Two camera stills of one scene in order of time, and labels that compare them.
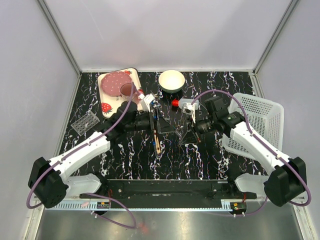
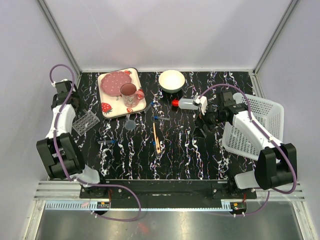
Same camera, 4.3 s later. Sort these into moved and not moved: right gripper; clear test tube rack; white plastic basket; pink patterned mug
Moved: right gripper
Not moved: white plastic basket; pink patterned mug; clear test tube rack
